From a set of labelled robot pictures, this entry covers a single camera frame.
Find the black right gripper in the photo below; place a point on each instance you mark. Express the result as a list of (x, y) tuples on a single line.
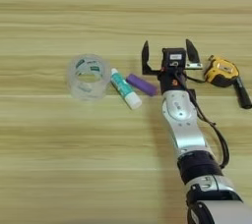
[(168, 81)]

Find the yellow and black tape measure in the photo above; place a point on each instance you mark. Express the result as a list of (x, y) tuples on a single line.
[(220, 72)]

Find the teal and white glue stick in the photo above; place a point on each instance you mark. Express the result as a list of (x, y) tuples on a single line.
[(124, 88)]

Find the black marker pen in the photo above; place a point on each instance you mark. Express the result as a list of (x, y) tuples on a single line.
[(243, 96)]

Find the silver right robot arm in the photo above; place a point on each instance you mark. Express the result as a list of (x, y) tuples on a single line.
[(183, 123)]

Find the black box with white label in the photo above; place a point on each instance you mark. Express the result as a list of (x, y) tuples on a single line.
[(174, 57)]

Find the small purple lighter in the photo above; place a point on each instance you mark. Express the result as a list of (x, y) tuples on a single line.
[(141, 84)]

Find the clear packing tape roll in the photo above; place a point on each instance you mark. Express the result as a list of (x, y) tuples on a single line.
[(74, 87)]

